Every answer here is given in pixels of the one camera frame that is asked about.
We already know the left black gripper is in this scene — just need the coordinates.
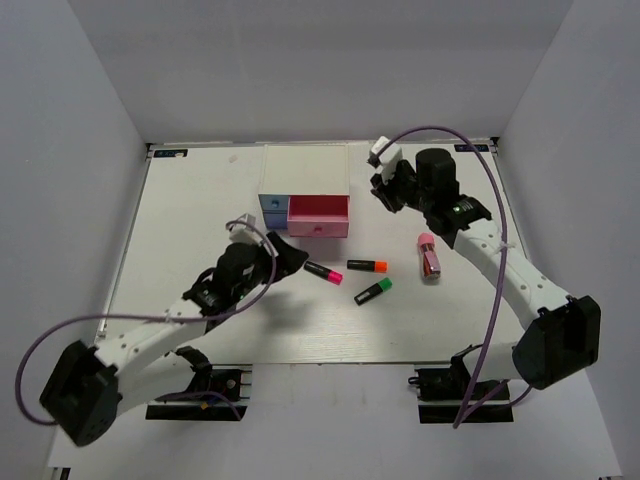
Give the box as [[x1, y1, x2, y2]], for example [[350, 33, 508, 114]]
[[233, 232, 308, 302]]

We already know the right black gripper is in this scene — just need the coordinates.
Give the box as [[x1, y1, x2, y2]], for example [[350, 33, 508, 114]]
[[372, 162, 434, 214]]

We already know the pink drawer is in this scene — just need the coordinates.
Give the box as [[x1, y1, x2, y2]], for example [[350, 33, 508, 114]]
[[287, 195, 350, 238]]

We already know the light blue small drawer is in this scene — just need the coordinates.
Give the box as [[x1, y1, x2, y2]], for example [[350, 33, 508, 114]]
[[258, 194, 289, 212]]

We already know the pink lid clear stationery case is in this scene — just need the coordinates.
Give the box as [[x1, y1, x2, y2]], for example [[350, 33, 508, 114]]
[[417, 233, 442, 281]]

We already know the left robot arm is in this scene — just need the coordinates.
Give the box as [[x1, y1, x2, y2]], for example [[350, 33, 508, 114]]
[[40, 232, 309, 447]]

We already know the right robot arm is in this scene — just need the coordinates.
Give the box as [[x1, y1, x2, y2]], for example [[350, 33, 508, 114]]
[[369, 148, 601, 399]]

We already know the purple-blue wide drawer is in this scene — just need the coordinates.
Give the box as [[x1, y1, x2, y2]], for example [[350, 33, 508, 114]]
[[263, 211, 288, 230]]

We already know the pink cap highlighter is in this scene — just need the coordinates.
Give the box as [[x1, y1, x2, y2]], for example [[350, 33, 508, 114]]
[[303, 261, 343, 285]]

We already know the right blue corner label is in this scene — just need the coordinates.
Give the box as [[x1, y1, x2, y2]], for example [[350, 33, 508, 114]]
[[454, 144, 490, 153]]

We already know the blue corner label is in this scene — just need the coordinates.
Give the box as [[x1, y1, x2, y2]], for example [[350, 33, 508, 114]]
[[454, 144, 490, 153], [153, 149, 188, 158]]

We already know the orange cap highlighter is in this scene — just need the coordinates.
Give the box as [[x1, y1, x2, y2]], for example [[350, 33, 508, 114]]
[[347, 259, 388, 274]]

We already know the white drawer cabinet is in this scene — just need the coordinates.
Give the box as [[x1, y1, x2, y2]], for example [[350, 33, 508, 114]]
[[259, 144, 350, 196]]

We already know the green cap highlighter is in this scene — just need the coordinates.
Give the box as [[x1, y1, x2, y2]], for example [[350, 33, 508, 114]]
[[354, 277, 393, 306]]

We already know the left blue corner label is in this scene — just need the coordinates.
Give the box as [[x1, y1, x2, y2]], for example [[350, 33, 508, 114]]
[[153, 149, 188, 158]]

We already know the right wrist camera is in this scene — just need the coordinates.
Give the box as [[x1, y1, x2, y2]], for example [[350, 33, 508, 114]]
[[367, 136, 403, 184]]

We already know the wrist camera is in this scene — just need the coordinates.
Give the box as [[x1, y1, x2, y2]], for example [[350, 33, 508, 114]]
[[367, 136, 403, 184], [225, 213, 262, 245]]

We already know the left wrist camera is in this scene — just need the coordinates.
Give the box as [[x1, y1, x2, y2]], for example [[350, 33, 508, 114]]
[[225, 213, 262, 245]]

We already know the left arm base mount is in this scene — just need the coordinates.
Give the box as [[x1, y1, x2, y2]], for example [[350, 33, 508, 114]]
[[145, 365, 253, 422]]

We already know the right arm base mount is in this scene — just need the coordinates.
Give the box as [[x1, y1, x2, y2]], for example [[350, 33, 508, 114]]
[[408, 368, 514, 425]]

